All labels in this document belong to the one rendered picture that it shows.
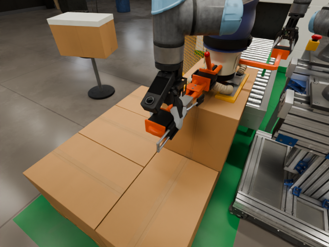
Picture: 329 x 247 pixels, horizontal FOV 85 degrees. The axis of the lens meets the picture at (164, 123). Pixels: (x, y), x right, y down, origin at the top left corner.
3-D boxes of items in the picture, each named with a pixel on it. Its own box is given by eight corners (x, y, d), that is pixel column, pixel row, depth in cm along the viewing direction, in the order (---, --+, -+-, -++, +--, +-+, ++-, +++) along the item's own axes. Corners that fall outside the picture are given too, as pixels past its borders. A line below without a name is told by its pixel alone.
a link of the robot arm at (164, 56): (175, 50, 39) (145, 44, 43) (174, 70, 42) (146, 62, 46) (189, 41, 44) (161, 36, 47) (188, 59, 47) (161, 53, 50)
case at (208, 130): (196, 102, 160) (201, 57, 133) (242, 115, 145) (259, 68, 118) (162, 146, 120) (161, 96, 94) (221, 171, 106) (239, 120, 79)
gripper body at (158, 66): (186, 95, 56) (190, 57, 48) (173, 110, 50) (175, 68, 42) (165, 88, 59) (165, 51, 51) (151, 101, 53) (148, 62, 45)
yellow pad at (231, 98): (232, 72, 114) (234, 65, 111) (248, 76, 111) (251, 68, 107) (214, 98, 93) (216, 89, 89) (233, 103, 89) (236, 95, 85)
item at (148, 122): (159, 117, 64) (158, 106, 61) (177, 124, 62) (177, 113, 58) (145, 131, 59) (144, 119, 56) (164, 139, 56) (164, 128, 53)
